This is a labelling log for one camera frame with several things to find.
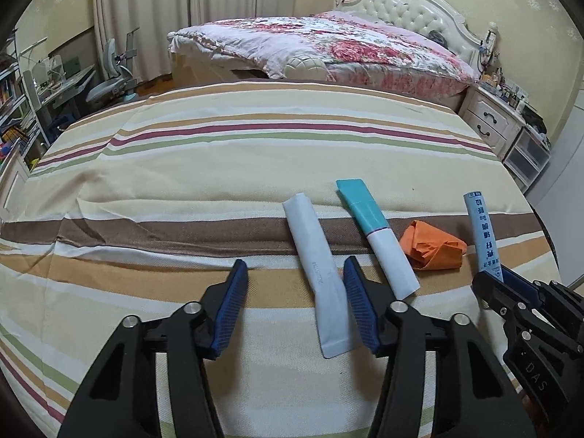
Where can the clear plastic drawer unit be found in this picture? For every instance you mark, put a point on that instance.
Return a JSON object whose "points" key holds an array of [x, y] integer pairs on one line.
{"points": [[527, 157]]}

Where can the desk with clutter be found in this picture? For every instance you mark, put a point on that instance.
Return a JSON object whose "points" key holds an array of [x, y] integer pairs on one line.
{"points": [[51, 90]]}

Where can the pink floral quilt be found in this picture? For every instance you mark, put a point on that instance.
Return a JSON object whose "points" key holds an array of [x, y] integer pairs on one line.
{"points": [[331, 46]]}

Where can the teal and white sachet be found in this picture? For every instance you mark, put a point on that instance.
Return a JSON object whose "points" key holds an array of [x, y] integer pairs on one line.
{"points": [[380, 236]]}

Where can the bookshelf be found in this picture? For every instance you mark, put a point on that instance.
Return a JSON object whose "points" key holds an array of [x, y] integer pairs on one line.
{"points": [[20, 124]]}

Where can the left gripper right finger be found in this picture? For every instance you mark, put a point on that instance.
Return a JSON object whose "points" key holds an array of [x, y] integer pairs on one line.
{"points": [[473, 394]]}

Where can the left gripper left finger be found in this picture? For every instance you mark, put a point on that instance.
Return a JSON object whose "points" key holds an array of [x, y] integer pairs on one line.
{"points": [[117, 397]]}

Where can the small orange paper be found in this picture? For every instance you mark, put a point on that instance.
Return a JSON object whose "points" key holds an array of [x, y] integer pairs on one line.
{"points": [[430, 249]]}

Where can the white nightstand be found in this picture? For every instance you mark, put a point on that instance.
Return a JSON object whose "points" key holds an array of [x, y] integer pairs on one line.
{"points": [[492, 119]]}

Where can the striped bed sheet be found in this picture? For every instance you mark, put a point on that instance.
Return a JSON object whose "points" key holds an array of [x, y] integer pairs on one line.
{"points": [[140, 208]]}

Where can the light blue printed box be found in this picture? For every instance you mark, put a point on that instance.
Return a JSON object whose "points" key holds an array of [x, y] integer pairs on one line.
{"points": [[483, 235]]}

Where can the white tufted bed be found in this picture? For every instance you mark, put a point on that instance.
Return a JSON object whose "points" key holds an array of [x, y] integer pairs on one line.
{"points": [[435, 19]]}

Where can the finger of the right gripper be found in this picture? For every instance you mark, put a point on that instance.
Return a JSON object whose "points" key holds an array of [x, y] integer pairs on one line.
{"points": [[499, 297], [521, 287]]}

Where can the white wardrobe door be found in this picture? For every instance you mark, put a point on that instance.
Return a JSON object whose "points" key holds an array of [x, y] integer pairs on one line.
{"points": [[557, 196]]}

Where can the grey desk chair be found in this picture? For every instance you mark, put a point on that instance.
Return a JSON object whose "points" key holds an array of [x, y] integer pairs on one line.
{"points": [[120, 82]]}

